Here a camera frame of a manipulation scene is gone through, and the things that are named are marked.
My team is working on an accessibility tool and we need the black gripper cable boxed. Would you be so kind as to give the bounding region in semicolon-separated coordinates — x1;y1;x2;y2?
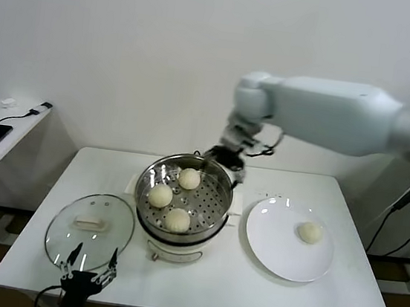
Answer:
245;124;286;160
33;281;62;307

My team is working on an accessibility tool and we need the white steamed baozi bun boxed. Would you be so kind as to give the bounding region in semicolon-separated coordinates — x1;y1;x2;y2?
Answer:
146;183;175;210
163;206;193;235
177;167;203;192
294;219;325;246

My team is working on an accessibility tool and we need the white electric cooker base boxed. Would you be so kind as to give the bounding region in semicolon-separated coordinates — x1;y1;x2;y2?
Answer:
128;201;238;272

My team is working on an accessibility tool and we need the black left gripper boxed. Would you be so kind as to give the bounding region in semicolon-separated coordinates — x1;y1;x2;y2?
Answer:
53;239;122;307

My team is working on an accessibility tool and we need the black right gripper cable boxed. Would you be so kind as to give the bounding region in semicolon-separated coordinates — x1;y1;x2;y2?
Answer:
245;124;286;160

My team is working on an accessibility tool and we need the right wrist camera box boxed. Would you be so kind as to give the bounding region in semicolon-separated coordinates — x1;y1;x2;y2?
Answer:
221;124;249;150

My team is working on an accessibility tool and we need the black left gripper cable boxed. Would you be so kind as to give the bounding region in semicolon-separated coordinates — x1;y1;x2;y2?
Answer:
33;281;62;307

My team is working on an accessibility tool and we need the white round plate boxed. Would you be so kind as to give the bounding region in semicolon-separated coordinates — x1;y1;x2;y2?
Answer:
239;193;341;286

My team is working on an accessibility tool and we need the white side table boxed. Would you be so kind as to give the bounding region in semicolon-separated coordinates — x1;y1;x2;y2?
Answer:
0;96;53;271

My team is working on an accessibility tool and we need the grey usb adapter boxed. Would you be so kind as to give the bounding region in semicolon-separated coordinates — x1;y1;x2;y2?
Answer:
30;100;53;117

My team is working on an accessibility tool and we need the black power adapter cable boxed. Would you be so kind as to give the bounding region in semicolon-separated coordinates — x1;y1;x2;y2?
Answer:
364;180;410;259

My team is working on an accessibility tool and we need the stainless steel steamer basket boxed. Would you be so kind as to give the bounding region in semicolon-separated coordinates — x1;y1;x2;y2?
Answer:
119;146;249;251

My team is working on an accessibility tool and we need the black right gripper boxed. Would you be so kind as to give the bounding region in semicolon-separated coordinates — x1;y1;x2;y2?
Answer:
199;142;252;190

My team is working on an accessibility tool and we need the glass pot lid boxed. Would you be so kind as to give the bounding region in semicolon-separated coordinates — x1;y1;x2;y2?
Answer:
40;186;138;278

